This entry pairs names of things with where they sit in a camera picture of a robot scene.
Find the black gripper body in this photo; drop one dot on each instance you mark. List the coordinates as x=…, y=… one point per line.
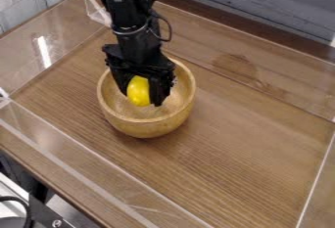
x=137, y=54

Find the clear acrylic corner bracket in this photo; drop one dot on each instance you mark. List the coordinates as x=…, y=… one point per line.
x=98, y=13

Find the clear acrylic enclosure wall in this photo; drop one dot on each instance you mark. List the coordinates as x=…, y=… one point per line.
x=249, y=164

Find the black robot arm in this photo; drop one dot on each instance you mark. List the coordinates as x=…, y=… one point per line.
x=134, y=13

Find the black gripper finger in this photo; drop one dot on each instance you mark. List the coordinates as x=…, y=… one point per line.
x=161, y=85
x=122, y=75

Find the yellow lemon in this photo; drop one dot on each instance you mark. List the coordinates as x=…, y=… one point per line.
x=138, y=91

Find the brown wooden bowl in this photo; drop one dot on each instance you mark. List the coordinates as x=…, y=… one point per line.
x=149, y=122

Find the black table frame mount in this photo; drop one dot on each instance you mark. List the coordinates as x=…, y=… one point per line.
x=46, y=216

